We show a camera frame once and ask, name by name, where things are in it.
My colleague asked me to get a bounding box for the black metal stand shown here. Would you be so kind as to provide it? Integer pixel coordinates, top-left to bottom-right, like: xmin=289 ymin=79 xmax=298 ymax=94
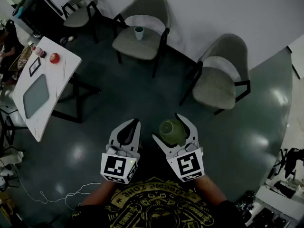
xmin=267 ymin=147 xmax=304 ymax=181

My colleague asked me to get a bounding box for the person's right forearm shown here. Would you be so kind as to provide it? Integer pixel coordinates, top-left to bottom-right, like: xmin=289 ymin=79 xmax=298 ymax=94
xmin=193 ymin=174 xmax=228 ymax=203

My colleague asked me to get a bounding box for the black T-shirt with gold print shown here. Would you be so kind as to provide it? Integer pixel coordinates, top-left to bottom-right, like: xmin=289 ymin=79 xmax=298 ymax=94
xmin=65 ymin=176 xmax=246 ymax=228

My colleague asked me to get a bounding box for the white floor cable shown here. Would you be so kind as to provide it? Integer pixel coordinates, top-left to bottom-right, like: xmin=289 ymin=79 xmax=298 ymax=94
xmin=20 ymin=182 xmax=102 ymax=211

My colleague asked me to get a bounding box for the green glass cup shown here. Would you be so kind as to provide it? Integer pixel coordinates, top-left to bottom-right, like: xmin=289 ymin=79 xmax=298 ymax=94
xmin=158 ymin=119 xmax=187 ymax=146

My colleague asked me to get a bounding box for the grey-green tray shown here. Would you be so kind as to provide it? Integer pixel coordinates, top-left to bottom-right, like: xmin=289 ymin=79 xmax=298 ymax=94
xmin=22 ymin=74 xmax=50 ymax=120

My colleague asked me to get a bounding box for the person's left forearm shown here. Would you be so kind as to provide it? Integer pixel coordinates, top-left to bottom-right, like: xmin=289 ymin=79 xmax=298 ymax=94
xmin=80 ymin=180 xmax=117 ymax=206

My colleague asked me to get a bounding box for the white cup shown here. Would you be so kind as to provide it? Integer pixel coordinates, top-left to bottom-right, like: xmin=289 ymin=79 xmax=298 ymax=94
xmin=134 ymin=26 xmax=145 ymax=41

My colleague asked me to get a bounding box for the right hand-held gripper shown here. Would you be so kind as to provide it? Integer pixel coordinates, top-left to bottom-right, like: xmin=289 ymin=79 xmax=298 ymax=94
xmin=152 ymin=113 xmax=205 ymax=183

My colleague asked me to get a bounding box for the cluttered white workbench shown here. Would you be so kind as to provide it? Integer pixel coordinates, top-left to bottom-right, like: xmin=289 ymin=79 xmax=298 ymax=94
xmin=235 ymin=179 xmax=304 ymax=228

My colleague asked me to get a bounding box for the grey chair with black legs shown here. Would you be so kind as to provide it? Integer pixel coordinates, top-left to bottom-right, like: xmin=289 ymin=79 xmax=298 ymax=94
xmin=112 ymin=0 xmax=171 ymax=78
xmin=61 ymin=0 xmax=104 ymax=44
xmin=179 ymin=33 xmax=252 ymax=116

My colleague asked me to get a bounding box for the red apple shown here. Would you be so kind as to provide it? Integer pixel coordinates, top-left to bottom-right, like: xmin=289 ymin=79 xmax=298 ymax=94
xmin=49 ymin=52 xmax=60 ymax=65

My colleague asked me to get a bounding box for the cola bottle with red cap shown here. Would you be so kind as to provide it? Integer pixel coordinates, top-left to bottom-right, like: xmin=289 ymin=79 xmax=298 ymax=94
xmin=32 ymin=46 xmax=47 ymax=58

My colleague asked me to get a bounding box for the black picture frame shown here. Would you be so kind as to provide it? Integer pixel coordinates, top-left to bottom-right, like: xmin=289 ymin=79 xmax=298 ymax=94
xmin=28 ymin=57 xmax=42 ymax=77

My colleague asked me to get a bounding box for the white marble table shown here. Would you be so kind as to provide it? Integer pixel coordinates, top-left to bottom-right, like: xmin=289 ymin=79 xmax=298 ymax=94
xmin=12 ymin=36 xmax=102 ymax=143

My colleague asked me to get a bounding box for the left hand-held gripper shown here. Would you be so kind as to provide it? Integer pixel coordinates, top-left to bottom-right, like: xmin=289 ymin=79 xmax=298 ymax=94
xmin=100 ymin=118 xmax=142 ymax=185

